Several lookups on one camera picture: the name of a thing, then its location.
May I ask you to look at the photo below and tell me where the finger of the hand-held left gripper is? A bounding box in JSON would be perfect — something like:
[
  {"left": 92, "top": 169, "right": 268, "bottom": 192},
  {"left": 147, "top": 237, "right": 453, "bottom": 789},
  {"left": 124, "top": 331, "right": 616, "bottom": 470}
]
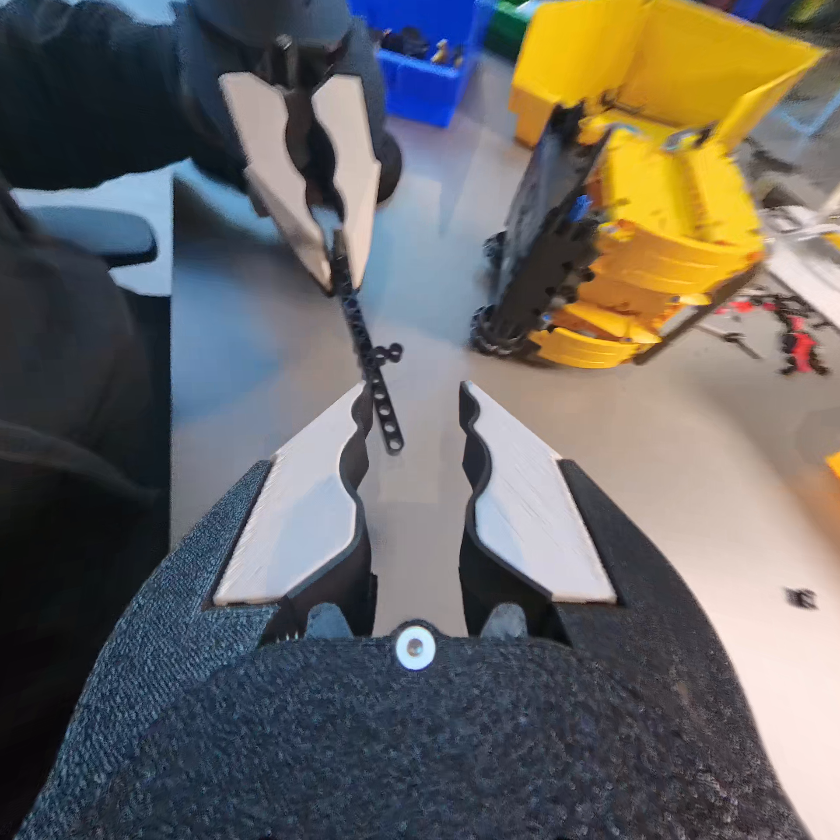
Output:
[
  {"left": 311, "top": 73, "right": 383, "bottom": 290},
  {"left": 218, "top": 71, "right": 334, "bottom": 294}
]

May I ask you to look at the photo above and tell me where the pile of small brick parts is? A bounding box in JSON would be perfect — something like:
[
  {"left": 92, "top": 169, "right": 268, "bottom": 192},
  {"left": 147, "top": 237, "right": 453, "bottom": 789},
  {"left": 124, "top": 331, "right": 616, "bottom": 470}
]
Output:
[{"left": 716, "top": 289, "right": 840, "bottom": 382}]

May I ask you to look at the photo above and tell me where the dark chair armrest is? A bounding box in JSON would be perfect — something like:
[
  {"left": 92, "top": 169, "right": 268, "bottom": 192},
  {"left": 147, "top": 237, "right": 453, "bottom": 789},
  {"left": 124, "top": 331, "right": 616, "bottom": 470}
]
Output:
[{"left": 24, "top": 206, "right": 158, "bottom": 271}]

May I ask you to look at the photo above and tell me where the green plastic bin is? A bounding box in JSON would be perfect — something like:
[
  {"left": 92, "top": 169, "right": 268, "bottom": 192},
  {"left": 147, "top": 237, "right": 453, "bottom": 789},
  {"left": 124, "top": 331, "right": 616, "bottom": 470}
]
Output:
[{"left": 486, "top": 0, "right": 540, "bottom": 61}]

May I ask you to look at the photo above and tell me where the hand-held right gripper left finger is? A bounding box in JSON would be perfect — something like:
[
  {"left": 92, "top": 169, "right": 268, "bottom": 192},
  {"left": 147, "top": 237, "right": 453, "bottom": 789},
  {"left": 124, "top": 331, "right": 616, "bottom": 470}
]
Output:
[{"left": 213, "top": 381, "right": 379, "bottom": 637}]

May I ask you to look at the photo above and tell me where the person's left forearm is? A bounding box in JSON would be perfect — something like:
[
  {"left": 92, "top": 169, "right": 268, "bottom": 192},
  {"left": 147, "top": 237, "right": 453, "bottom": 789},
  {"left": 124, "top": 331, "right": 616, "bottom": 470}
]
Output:
[{"left": 0, "top": 0, "right": 198, "bottom": 191}]

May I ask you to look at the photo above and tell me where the grey desk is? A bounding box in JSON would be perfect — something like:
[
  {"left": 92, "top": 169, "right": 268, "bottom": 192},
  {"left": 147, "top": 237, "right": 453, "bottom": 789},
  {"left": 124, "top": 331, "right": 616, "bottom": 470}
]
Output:
[{"left": 171, "top": 53, "right": 840, "bottom": 840}]

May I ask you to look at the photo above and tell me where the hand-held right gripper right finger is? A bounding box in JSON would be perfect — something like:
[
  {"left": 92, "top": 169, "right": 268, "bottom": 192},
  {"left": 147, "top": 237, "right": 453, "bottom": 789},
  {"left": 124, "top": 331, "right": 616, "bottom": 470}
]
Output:
[{"left": 457, "top": 381, "right": 618, "bottom": 637}]

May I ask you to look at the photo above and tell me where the black yellow toy brick vehicle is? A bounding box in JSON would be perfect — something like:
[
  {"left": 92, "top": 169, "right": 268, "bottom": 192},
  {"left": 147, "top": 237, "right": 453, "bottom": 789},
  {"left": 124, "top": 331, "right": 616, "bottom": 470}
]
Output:
[{"left": 470, "top": 103, "right": 769, "bottom": 371}]

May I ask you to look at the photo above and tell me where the long black perforated beam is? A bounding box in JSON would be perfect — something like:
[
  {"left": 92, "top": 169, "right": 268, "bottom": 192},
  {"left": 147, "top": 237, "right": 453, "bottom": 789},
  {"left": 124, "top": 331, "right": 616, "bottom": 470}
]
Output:
[{"left": 331, "top": 230, "right": 406, "bottom": 455}]

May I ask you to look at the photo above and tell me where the yellow plastic bin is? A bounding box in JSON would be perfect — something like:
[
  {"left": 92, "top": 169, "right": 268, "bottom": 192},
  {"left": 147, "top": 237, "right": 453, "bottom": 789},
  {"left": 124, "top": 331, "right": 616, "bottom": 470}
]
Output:
[{"left": 510, "top": 0, "right": 828, "bottom": 149}]

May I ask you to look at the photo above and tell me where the blue plastic bin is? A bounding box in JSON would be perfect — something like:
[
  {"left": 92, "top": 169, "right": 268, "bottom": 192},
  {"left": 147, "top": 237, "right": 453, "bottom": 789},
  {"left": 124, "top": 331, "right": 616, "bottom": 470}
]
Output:
[{"left": 348, "top": 0, "right": 494, "bottom": 130}]

